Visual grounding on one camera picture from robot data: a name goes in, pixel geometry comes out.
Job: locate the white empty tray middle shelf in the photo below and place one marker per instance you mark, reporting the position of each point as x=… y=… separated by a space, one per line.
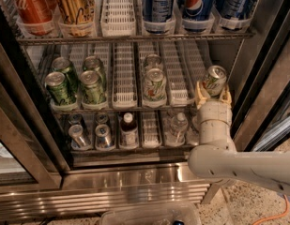
x=124 y=78

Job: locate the white empty tray top shelf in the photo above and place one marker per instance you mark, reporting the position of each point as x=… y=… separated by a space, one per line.
x=118 y=18

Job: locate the clear water bottle right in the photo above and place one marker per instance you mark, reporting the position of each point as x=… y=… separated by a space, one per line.
x=192 y=135

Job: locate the green can front left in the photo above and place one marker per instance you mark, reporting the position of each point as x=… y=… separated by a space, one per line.
x=58 y=87

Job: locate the top wire shelf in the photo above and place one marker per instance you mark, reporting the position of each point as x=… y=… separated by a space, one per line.
x=75 y=40

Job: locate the fridge glass door right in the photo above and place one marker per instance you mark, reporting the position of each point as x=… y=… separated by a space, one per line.
x=264 y=123

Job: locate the blue Pepsi can middle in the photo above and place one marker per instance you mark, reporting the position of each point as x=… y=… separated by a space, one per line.
x=195 y=12

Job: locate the blue pepsi can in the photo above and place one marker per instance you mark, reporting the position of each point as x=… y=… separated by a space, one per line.
x=195 y=12
x=156 y=14
x=236 y=14

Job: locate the silver blue can bottom front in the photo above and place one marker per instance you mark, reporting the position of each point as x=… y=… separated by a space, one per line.
x=104 y=140

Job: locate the clear water bottle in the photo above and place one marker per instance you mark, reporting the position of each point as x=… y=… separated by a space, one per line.
x=192 y=135
x=177 y=130

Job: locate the blue Pepsi can right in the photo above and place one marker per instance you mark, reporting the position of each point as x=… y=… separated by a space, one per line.
x=236 y=14

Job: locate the silver can bottom front left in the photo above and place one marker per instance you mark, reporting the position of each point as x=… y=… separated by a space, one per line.
x=80 y=139

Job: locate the dark drink bottle white cap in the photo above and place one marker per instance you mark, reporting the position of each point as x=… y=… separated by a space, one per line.
x=129 y=132

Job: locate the clear plastic bin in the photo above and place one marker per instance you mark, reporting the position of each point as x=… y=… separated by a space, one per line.
x=171 y=213

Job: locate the silver can bottom back left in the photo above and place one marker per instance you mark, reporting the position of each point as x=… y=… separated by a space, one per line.
x=76 y=119

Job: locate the green can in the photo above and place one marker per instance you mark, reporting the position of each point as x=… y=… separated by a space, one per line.
x=58 y=87
x=65 y=66
x=92 y=87
x=94 y=63

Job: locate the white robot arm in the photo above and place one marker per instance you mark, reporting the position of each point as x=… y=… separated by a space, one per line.
x=216 y=158

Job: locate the white empty tray shelf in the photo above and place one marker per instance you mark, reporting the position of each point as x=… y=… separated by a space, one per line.
x=118 y=18
x=124 y=78

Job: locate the blue Pepsi can left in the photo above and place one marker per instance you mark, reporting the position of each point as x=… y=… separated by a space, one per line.
x=156 y=14

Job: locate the middle wire shelf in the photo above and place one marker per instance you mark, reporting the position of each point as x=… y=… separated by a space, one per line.
x=131 y=109

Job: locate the red Coca-Cola can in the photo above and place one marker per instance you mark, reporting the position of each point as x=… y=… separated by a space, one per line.
x=36 y=13

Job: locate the wire shelf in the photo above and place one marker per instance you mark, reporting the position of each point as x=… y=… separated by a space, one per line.
x=75 y=40
x=131 y=109

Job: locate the gold soda can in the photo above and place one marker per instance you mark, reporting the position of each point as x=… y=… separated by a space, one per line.
x=77 y=15

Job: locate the white 7up can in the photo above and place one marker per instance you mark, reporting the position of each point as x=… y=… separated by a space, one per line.
x=152 y=61
x=155 y=83
x=214 y=80

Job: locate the clear water bottle left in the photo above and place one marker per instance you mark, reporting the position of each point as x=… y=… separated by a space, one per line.
x=177 y=130

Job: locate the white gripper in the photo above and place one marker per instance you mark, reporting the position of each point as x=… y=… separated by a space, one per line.
x=214 y=111

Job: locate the green can back left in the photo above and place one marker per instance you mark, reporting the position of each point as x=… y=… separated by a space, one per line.
x=65 y=66

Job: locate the stainless steel fridge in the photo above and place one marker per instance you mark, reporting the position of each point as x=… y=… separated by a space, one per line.
x=41 y=175

